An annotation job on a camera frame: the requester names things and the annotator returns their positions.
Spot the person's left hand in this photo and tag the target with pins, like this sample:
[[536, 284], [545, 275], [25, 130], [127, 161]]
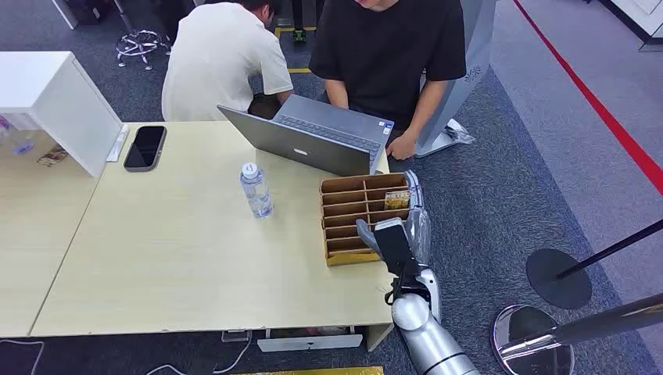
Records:
[[403, 147]]

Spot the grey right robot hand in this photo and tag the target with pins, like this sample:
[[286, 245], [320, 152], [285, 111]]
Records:
[[419, 233]]

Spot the person's left forearm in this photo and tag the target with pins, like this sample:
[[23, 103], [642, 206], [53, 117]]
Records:
[[427, 106]]

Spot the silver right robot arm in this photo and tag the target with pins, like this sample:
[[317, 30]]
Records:
[[427, 339]]

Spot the person's right forearm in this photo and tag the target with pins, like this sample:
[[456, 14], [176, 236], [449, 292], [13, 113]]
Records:
[[336, 93], [285, 97]]

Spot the wooden slotted card organizer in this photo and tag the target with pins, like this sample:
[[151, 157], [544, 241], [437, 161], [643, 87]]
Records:
[[344, 212]]

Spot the person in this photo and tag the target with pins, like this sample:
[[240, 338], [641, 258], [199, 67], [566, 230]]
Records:
[[388, 57], [217, 62]]

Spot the clear plastic bag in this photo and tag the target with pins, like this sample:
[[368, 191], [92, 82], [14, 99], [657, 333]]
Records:
[[460, 132]]

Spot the grey laptop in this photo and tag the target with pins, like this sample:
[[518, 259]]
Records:
[[300, 145]]

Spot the grey white kiosk pillar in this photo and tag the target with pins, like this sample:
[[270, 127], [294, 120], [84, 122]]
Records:
[[466, 62]]

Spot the black round stanchion base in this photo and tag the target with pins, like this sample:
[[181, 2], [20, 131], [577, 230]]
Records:
[[557, 282]]

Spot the clear plastic water bottle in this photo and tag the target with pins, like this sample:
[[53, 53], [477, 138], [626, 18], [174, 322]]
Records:
[[256, 194]]

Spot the white under-desk tray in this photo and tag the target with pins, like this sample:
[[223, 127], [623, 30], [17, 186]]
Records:
[[311, 342]]

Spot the black stand with green foot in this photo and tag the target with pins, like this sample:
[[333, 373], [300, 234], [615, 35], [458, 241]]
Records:
[[299, 26]]

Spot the thin black stanchion pole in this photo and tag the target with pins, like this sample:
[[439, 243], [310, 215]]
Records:
[[616, 247]]

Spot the black smartphone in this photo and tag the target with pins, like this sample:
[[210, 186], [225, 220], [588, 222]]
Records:
[[145, 147]]

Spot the white black-trimmed counter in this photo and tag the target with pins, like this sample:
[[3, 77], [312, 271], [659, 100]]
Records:
[[639, 18]]

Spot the chrome office chair base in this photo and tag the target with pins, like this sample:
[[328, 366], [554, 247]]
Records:
[[137, 44]]

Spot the white flat strip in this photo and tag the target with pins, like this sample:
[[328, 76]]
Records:
[[117, 144]]

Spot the white cabinet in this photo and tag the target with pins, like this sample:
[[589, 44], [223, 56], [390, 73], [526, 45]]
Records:
[[57, 98]]

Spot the small printed packet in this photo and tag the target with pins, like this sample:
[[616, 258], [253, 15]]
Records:
[[53, 156]]

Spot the small clear plastic bottle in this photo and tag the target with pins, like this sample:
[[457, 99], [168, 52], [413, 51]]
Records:
[[19, 140]]

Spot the black pale-tipped wrist camera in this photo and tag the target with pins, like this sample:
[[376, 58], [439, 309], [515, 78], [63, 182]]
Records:
[[393, 248]]

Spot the yellow floor tape frame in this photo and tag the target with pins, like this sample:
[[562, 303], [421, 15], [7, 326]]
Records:
[[299, 70]]

